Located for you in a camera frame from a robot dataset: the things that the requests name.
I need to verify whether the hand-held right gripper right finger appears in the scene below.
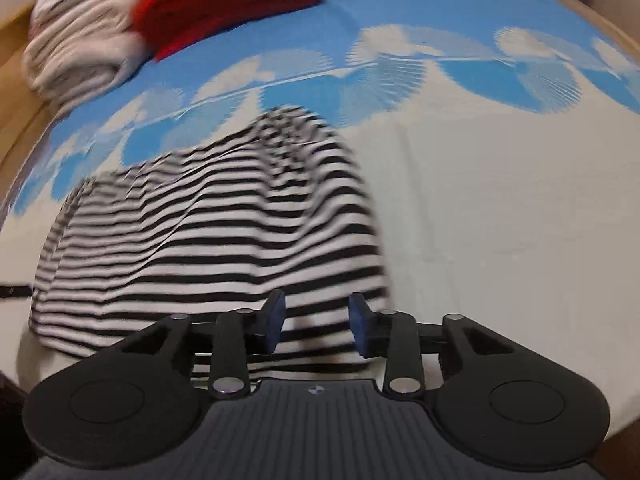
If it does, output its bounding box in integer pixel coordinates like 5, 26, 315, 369
348, 292, 511, 401

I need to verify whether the folded red blanket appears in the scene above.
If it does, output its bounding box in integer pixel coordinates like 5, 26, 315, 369
131, 0, 329, 64

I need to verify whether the black white striped shirt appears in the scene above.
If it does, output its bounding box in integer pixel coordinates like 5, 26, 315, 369
27, 106, 395, 378

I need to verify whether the blue white printed bed sheet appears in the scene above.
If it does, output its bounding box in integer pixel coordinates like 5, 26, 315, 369
0, 0, 640, 441

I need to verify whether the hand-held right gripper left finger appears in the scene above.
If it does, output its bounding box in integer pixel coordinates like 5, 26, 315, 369
120, 289, 287, 401

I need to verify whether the folded white blanket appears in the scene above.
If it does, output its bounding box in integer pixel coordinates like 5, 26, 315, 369
21, 0, 158, 113

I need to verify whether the wooden bed frame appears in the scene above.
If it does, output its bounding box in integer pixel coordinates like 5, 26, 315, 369
0, 4, 56, 181

